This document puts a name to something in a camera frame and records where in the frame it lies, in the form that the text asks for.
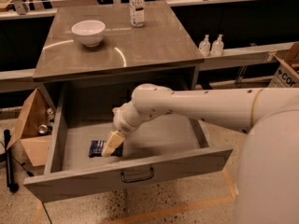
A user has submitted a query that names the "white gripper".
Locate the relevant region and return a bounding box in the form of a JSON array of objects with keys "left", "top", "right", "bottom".
[{"left": 102, "top": 102, "right": 144, "bottom": 157}]

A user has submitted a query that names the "blue rxbar blueberry bar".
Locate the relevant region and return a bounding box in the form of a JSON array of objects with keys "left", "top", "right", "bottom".
[{"left": 89, "top": 140, "right": 123, "bottom": 158}]

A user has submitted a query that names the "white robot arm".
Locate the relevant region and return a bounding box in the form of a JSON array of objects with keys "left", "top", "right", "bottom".
[{"left": 103, "top": 83, "right": 299, "bottom": 224}]

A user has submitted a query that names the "open grey top drawer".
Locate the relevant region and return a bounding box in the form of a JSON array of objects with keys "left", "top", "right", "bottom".
[{"left": 24, "top": 85, "right": 233, "bottom": 203}]

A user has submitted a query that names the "grey cabinet counter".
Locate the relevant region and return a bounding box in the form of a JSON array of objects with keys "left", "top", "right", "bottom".
[{"left": 34, "top": 2, "right": 204, "bottom": 108}]

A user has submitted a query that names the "upper aluminium can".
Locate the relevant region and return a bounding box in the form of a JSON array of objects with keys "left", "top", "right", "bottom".
[{"left": 46, "top": 108, "right": 55, "bottom": 122}]

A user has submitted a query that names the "aluminium can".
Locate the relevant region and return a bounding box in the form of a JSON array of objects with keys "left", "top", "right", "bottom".
[
  {"left": 38, "top": 124, "right": 51, "bottom": 135},
  {"left": 46, "top": 108, "right": 55, "bottom": 122}
]

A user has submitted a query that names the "lower aluminium can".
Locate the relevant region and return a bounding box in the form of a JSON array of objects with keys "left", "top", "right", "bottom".
[{"left": 38, "top": 124, "right": 51, "bottom": 135}]

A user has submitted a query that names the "brown cardboard box with cans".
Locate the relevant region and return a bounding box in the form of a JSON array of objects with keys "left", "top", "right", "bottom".
[{"left": 7, "top": 89, "right": 51, "bottom": 166}]

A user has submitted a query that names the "white ceramic bowl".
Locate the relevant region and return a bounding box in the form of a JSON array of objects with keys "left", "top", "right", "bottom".
[{"left": 71, "top": 20, "right": 106, "bottom": 47}]

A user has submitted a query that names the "black pole on floor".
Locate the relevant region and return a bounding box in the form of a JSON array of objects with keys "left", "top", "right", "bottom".
[{"left": 4, "top": 130, "right": 19, "bottom": 193}]

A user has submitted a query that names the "left hand sanitizer bottle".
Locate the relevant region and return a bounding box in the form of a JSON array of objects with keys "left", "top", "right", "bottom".
[{"left": 199, "top": 35, "right": 210, "bottom": 57}]

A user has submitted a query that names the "hand sanitizer bottle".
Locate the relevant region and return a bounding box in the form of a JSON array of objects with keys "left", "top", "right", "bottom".
[
  {"left": 199, "top": 35, "right": 210, "bottom": 57},
  {"left": 210, "top": 35, "right": 224, "bottom": 56}
]

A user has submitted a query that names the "right hand sanitizer bottle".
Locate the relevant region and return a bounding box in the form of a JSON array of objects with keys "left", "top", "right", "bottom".
[{"left": 210, "top": 35, "right": 224, "bottom": 56}]

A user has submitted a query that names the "white labelled drink bottle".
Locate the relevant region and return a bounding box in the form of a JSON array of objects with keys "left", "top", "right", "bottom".
[{"left": 129, "top": 0, "right": 145, "bottom": 27}]

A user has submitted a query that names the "black drawer handle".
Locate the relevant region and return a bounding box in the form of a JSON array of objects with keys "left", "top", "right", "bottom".
[{"left": 121, "top": 167, "right": 154, "bottom": 184}]

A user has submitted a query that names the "black floor cable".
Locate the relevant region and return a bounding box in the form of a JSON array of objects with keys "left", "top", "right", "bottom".
[{"left": 0, "top": 140, "right": 36, "bottom": 177}]

